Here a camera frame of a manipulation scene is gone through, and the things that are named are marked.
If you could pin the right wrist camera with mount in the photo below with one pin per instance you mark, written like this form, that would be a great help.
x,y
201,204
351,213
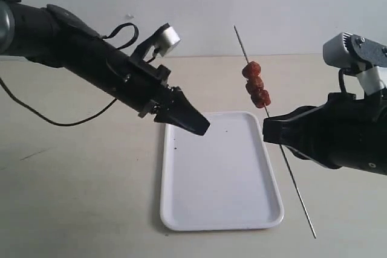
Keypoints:
x,y
359,57

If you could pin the thin metal skewer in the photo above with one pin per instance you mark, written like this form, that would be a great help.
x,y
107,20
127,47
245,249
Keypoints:
x,y
293,179

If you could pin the white rectangular plastic tray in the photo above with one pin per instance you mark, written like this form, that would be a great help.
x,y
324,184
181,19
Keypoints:
x,y
222,180

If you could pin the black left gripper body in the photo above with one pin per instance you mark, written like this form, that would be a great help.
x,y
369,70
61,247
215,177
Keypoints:
x,y
136,83

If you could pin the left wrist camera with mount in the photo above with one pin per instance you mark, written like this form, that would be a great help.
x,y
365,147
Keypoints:
x,y
163,41

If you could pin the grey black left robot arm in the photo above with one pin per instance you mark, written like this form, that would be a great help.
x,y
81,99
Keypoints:
x,y
54,37

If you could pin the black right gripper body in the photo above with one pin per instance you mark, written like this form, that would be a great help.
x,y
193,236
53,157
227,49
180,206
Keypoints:
x,y
352,132

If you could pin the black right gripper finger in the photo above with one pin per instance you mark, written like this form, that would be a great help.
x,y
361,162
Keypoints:
x,y
297,131

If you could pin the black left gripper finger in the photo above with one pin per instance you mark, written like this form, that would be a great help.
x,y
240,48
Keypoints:
x,y
191,121
181,103

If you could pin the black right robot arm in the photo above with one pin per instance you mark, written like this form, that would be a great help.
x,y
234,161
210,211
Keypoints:
x,y
343,132

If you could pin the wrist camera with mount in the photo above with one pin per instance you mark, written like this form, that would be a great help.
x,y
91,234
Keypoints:
x,y
163,41
359,57

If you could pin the brown meatball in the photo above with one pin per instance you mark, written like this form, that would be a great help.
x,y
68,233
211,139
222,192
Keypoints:
x,y
251,70
261,98
254,84

